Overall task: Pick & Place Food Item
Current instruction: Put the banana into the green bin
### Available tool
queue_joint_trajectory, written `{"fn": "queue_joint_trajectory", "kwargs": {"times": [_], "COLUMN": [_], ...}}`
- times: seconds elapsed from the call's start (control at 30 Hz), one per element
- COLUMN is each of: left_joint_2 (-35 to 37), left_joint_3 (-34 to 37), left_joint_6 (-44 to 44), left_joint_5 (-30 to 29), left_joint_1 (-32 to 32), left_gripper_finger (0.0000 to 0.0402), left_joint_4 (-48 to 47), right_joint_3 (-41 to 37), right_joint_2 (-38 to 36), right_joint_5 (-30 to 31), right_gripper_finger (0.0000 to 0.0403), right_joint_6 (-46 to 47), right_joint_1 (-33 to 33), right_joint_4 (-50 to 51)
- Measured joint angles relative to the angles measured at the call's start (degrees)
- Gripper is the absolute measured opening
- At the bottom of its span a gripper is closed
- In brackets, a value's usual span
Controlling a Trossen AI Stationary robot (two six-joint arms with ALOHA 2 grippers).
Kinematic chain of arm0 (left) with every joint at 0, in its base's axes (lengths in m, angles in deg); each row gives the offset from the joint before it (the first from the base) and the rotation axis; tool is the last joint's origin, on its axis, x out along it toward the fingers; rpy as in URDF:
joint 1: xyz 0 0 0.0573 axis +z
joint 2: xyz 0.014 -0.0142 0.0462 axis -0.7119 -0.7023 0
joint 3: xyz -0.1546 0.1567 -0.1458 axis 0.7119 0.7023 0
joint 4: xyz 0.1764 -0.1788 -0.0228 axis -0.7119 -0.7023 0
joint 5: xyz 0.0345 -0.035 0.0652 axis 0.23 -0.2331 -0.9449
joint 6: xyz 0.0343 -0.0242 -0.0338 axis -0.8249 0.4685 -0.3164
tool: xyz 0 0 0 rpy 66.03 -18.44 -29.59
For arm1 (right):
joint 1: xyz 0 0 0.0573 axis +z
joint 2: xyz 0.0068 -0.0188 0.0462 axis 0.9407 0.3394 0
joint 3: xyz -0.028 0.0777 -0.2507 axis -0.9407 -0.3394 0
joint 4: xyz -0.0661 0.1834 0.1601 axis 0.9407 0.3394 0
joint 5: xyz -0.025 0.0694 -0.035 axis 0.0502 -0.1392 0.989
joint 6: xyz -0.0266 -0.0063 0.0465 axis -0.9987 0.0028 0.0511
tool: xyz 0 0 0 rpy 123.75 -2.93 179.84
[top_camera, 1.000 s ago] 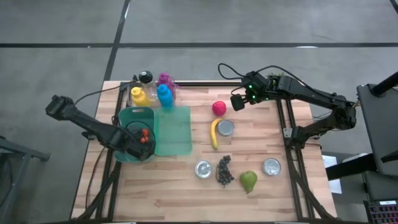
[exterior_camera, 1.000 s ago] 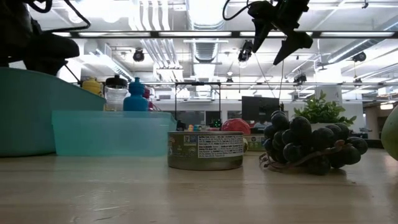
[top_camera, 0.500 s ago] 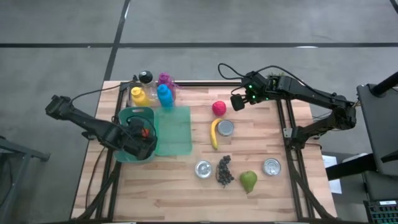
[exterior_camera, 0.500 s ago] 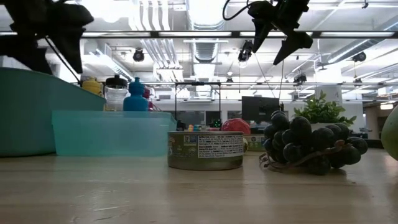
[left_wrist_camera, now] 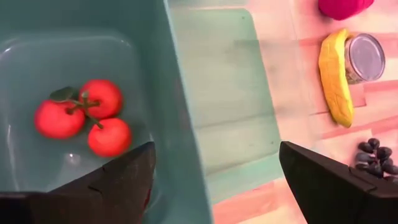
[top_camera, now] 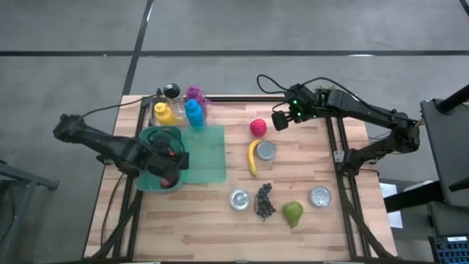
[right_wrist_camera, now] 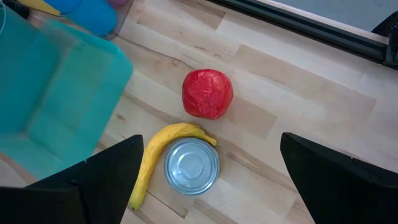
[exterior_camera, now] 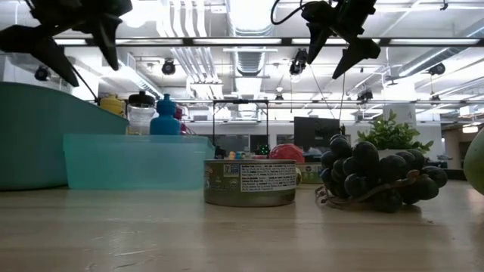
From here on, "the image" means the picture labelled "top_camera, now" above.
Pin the clear plastic container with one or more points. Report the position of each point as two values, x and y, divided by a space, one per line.
151 113

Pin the red round fruit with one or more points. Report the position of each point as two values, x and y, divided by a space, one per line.
258 127

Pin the dark grape bunch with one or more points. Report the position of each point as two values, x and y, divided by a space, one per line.
264 201

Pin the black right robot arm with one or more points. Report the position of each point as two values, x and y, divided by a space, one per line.
373 111

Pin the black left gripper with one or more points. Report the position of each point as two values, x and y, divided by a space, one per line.
165 165

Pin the backlit keyboard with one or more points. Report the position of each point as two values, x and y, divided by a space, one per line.
452 253

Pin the grey metal stand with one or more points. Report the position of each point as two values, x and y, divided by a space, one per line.
29 179

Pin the long black frame crossbar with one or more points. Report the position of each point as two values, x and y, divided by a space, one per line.
238 98

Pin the teal plastic bin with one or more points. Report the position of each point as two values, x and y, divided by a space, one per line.
144 183

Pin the translucent teal bin lid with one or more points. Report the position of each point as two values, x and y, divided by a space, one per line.
205 157

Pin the orange tangerine cluster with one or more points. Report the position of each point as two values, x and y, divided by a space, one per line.
171 154

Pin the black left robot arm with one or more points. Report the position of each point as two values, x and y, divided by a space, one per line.
102 142

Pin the yellow mustard bottle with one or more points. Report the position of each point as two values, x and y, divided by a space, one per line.
163 113

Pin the white paper sheet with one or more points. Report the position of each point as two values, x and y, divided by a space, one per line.
388 190

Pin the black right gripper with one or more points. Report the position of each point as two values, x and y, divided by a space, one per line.
306 104

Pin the magenta plastic bottle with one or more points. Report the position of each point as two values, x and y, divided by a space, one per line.
194 93

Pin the blue plastic bottle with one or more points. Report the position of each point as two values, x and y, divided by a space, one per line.
194 113

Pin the clear bottle black cap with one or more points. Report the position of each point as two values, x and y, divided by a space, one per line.
171 90

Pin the dark maroon fruit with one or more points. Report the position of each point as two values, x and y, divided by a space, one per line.
166 182

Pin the green pear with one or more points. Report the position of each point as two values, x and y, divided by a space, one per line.
292 212

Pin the black aluminium frame rails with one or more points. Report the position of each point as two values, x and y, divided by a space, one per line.
136 220
349 234

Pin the yellow banana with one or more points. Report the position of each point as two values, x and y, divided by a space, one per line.
251 157

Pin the silver tin can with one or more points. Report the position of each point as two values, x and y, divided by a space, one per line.
239 199
320 197
265 150

